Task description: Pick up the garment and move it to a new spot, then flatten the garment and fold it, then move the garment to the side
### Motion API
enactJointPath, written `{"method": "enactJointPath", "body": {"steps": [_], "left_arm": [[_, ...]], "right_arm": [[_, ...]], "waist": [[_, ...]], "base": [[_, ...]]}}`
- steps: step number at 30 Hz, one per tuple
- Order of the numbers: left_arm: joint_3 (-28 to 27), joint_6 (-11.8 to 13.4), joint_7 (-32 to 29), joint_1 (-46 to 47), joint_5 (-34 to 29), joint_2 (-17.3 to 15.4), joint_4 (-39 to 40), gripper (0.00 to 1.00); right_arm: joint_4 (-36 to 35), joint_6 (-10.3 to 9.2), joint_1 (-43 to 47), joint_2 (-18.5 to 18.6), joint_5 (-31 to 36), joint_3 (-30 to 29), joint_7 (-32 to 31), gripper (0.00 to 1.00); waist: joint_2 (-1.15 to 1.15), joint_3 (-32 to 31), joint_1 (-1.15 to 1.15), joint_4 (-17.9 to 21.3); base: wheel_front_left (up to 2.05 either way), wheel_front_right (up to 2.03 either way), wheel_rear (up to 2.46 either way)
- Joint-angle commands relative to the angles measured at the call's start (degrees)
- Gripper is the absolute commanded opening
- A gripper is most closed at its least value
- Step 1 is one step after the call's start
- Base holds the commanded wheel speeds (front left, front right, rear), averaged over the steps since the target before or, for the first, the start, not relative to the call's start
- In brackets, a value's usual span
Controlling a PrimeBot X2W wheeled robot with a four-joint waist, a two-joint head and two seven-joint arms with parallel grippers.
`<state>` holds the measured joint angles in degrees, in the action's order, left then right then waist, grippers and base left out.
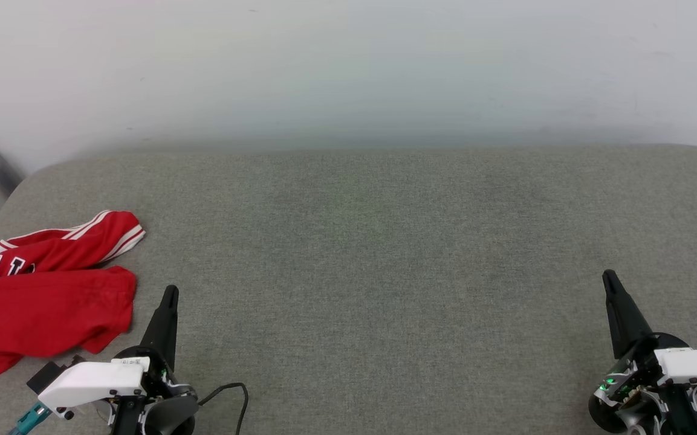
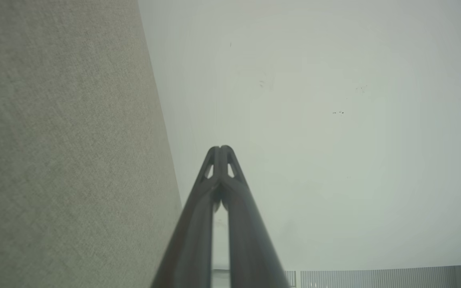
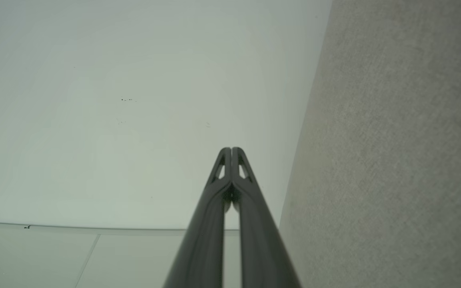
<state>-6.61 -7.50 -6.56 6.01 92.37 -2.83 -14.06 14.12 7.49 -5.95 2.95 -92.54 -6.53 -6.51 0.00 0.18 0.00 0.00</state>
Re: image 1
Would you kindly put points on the left black wrist camera box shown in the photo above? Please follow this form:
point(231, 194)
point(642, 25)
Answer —
point(49, 376)

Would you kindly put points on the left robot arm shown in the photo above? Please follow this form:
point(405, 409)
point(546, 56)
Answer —
point(173, 417)

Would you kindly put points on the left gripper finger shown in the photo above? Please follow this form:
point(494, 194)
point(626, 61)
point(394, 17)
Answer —
point(164, 329)

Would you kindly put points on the red basketball jersey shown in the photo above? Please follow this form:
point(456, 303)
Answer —
point(40, 308)

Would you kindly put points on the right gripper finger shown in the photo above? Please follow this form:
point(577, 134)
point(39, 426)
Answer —
point(623, 320)

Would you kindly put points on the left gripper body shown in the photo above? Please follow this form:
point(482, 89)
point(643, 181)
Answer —
point(94, 382)

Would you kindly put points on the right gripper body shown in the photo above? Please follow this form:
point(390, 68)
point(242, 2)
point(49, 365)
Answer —
point(693, 365)

